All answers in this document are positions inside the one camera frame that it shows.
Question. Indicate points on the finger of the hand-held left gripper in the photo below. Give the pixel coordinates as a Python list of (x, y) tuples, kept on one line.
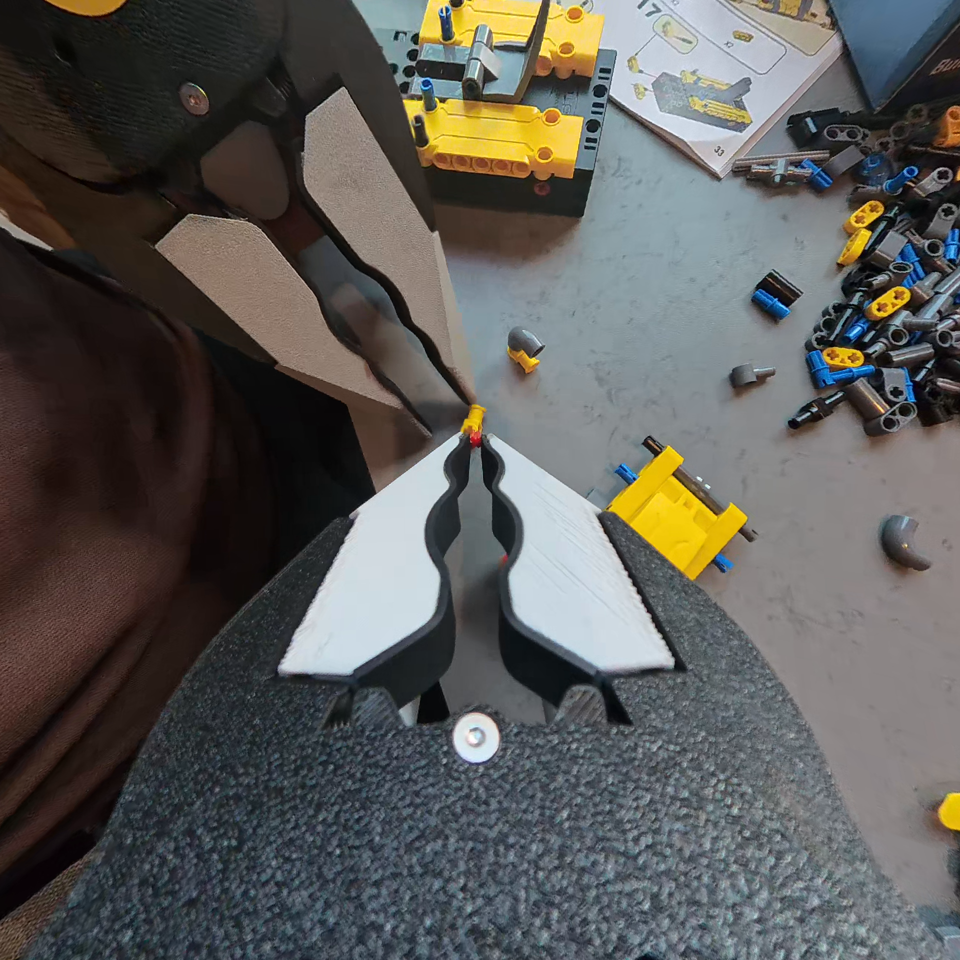
[(270, 293), (375, 210)]

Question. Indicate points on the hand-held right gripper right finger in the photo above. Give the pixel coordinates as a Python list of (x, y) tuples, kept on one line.
[(585, 593)]

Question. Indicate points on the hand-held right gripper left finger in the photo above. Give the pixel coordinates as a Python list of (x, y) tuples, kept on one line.
[(368, 600)]

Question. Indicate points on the yellow curved brick assembly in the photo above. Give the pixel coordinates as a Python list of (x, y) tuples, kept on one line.
[(675, 510)]

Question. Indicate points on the yellow and black brick assembly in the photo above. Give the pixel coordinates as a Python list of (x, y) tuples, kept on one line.
[(495, 143)]

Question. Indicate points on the small grey curved piece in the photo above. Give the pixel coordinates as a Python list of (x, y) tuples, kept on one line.
[(524, 339), (903, 540)]

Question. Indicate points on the pile of small brick parts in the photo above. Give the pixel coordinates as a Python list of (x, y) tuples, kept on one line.
[(885, 270)]

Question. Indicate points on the grey desk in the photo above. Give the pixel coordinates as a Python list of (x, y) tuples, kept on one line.
[(645, 360)]

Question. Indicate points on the person in brown shirt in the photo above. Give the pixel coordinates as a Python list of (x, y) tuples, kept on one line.
[(105, 525)]

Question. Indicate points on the small grey pin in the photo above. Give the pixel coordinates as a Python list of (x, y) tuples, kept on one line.
[(752, 375)]

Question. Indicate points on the black and blue pin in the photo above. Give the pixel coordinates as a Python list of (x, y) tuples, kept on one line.
[(776, 293)]

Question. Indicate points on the instruction booklet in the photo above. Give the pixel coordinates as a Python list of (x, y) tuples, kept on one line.
[(705, 75)]

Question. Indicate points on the yellow curved panel piece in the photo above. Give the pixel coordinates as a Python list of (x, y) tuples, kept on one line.
[(950, 812)]

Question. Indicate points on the blue cardboard kit box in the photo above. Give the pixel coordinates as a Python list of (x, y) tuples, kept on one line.
[(900, 45)]

